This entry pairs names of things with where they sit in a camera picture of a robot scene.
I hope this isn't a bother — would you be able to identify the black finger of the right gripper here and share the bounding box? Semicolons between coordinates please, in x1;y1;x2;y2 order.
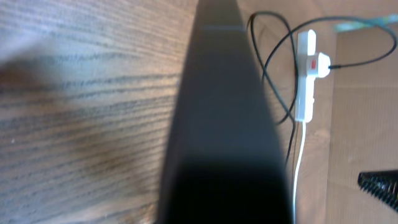
358;170;397;212

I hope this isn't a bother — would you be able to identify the black charger cable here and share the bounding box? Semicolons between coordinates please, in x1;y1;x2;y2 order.
247;11;398;166

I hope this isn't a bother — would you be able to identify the blue Galaxy smartphone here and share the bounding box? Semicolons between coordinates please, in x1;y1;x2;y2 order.
156;0;292;224

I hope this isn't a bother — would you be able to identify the white charger plug adapter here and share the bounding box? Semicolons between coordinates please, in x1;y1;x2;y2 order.
307;52;331;78

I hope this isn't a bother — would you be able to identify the white power strip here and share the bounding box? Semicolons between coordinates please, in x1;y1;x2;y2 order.
295;29;317;123

